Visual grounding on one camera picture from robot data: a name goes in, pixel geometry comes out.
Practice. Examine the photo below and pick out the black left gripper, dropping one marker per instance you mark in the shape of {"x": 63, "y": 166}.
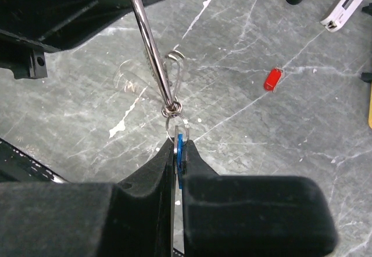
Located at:
{"x": 32, "y": 28}

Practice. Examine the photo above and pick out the large metal keyring with clips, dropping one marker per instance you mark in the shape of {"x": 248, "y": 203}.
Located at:
{"x": 172, "y": 107}

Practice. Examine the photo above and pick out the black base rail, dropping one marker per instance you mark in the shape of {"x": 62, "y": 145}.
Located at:
{"x": 17, "y": 166}

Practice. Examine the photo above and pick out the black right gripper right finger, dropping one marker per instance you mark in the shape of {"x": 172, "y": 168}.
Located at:
{"x": 225, "y": 215}

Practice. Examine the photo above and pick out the red key tag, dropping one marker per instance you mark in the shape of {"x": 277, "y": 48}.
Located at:
{"x": 273, "y": 79}

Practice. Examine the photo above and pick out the white stapler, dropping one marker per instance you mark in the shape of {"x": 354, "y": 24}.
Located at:
{"x": 338, "y": 14}

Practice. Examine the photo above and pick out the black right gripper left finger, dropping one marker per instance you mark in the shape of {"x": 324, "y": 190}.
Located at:
{"x": 133, "y": 217}

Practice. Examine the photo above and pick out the blue key tag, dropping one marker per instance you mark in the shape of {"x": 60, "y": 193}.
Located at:
{"x": 180, "y": 144}

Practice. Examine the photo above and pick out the yellow framed whiteboard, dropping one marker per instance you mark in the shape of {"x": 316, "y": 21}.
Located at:
{"x": 366, "y": 76}

